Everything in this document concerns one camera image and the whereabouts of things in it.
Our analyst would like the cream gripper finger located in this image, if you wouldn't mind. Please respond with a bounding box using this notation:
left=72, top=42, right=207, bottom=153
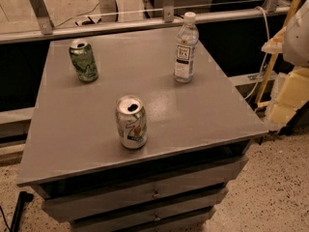
left=262, top=27, right=286, bottom=54

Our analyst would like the clear plastic water bottle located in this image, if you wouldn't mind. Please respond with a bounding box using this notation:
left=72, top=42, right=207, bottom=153
left=174, top=12, right=199, bottom=83

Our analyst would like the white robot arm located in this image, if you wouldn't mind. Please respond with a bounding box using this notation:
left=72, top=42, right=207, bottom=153
left=262, top=0, right=309, bottom=68

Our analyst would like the white 7up can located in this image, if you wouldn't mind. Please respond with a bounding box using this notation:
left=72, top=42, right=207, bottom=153
left=115, top=95, right=147, bottom=149

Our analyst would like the green soda can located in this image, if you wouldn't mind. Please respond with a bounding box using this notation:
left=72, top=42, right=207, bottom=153
left=69, top=39, right=98, bottom=83

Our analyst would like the metal railing beam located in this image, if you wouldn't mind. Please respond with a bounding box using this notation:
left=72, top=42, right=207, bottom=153
left=0, top=6, right=291, bottom=45

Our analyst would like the grey drawer cabinet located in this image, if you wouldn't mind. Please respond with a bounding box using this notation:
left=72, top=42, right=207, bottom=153
left=17, top=28, right=266, bottom=232

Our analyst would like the lower grey drawer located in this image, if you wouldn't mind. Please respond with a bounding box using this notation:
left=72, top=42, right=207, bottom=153
left=71, top=184, right=228, bottom=232

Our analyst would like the grey drawer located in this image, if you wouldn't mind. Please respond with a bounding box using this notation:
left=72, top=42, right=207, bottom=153
left=42, top=156, right=248, bottom=222
left=71, top=184, right=228, bottom=232

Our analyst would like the upper grey drawer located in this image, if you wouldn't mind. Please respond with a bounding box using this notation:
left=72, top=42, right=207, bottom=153
left=42, top=156, right=248, bottom=222

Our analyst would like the black stand foot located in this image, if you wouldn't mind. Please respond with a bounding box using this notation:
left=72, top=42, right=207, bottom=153
left=0, top=191, right=34, bottom=232

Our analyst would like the white cable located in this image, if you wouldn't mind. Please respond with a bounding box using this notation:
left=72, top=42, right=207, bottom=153
left=242, top=5, right=271, bottom=102

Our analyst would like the middle metal railing bracket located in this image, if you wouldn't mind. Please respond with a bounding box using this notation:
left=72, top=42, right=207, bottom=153
left=163, top=0, right=174, bottom=22

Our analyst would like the left metal railing bracket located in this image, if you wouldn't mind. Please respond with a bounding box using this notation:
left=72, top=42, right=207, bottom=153
left=29, top=0, right=54, bottom=35

